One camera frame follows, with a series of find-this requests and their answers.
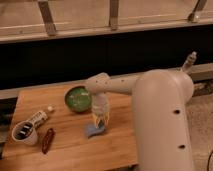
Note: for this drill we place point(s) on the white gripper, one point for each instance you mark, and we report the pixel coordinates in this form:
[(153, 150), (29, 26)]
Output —
[(100, 108)]

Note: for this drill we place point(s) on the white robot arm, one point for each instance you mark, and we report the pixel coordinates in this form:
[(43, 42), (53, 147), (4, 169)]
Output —
[(159, 100)]

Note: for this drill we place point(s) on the green ceramic bowl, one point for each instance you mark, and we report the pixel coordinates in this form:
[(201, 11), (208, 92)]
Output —
[(78, 99)]

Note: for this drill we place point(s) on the white plastic bottle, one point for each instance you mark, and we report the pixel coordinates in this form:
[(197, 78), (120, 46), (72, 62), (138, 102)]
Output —
[(40, 117)]

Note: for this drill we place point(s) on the white mug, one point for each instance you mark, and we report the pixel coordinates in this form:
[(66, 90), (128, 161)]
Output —
[(31, 139)]

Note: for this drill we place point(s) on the dark items inside mug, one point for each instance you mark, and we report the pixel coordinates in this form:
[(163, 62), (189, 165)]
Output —
[(25, 131)]

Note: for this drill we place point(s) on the metal railing post left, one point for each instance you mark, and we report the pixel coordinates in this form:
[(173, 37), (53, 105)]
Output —
[(47, 17)]

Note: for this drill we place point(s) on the metal railing post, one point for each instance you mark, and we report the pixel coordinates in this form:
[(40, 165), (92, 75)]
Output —
[(113, 14), (47, 17), (194, 16)]

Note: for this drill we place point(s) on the metal railing post middle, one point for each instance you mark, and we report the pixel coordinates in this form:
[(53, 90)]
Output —
[(113, 14)]

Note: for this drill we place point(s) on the metal railing post right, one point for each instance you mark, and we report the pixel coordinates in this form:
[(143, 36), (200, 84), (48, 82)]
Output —
[(194, 16)]

